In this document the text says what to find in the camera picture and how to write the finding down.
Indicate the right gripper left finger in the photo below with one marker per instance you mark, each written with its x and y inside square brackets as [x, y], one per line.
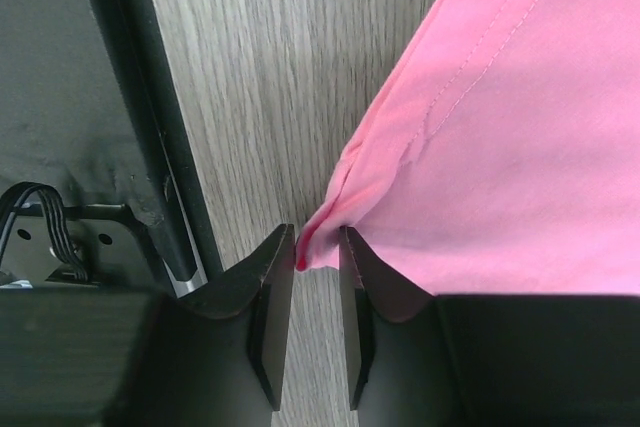
[114, 357]

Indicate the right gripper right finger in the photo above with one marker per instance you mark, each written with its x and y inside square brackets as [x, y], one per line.
[416, 359]

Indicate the light pink t-shirt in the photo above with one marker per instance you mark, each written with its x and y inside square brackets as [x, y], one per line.
[501, 154]

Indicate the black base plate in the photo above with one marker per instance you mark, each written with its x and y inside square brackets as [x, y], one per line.
[89, 108]

